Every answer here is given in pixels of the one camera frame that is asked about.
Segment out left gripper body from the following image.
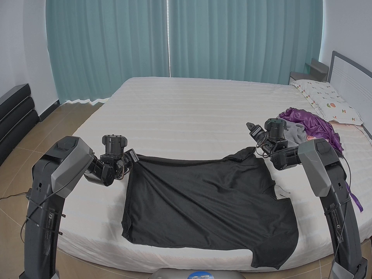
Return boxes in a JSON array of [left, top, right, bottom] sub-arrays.
[[122, 148, 139, 171]]

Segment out black cable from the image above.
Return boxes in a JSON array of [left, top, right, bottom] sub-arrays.
[[0, 188, 32, 201]]

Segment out black T-shirt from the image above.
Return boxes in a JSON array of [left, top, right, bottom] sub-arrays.
[[121, 146, 300, 270]]

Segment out blue-green curtain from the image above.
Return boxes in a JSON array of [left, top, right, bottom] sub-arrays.
[[167, 0, 325, 85], [45, 0, 171, 104]]

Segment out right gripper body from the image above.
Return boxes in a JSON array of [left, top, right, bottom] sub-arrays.
[[250, 125, 270, 146]]

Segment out white printed pillow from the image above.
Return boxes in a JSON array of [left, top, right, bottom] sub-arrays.
[[291, 79, 364, 127]]

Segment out bed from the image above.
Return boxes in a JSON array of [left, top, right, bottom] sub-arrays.
[[28, 51, 372, 274]]

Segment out grey bedside table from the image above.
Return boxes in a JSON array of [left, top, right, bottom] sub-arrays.
[[290, 58, 329, 84]]

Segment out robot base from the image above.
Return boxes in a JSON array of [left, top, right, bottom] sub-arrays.
[[151, 269, 248, 279]]

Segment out grey garment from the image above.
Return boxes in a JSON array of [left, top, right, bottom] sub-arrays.
[[283, 121, 307, 144]]

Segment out purple satin garment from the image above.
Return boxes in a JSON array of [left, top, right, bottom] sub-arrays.
[[278, 107, 364, 213]]

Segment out black chest of drawers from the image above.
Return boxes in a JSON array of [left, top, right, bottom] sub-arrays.
[[0, 83, 40, 167]]

